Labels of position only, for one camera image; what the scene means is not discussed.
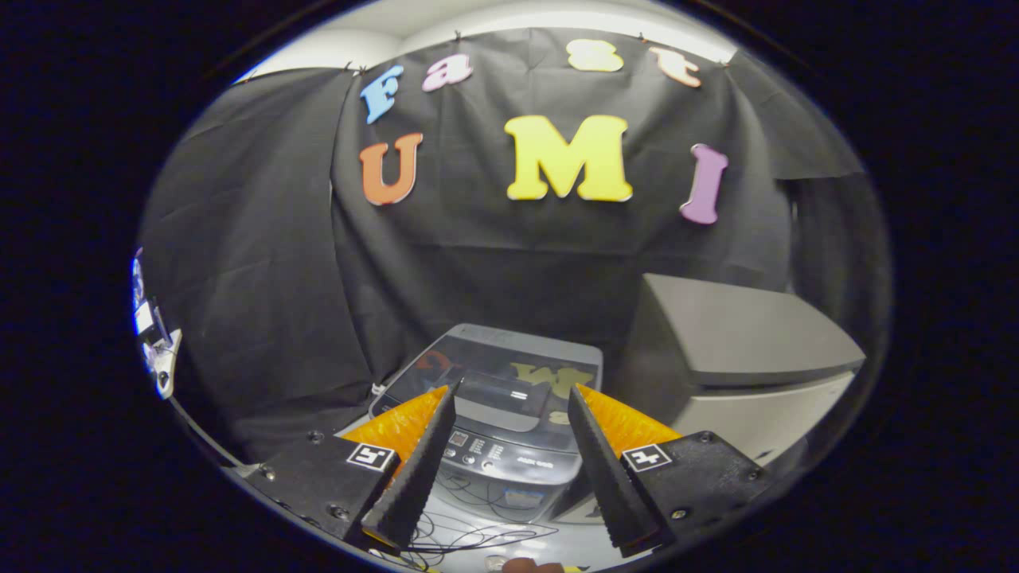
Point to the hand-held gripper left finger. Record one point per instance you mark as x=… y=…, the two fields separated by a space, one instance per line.
x=422 y=469

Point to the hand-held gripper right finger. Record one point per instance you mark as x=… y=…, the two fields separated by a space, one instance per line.
x=601 y=469

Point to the grey cabinet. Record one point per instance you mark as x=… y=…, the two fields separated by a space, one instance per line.
x=740 y=326

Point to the black backdrop cloth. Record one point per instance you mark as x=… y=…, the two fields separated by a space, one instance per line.
x=517 y=255

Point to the white clamp device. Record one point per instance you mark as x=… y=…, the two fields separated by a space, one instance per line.
x=163 y=358

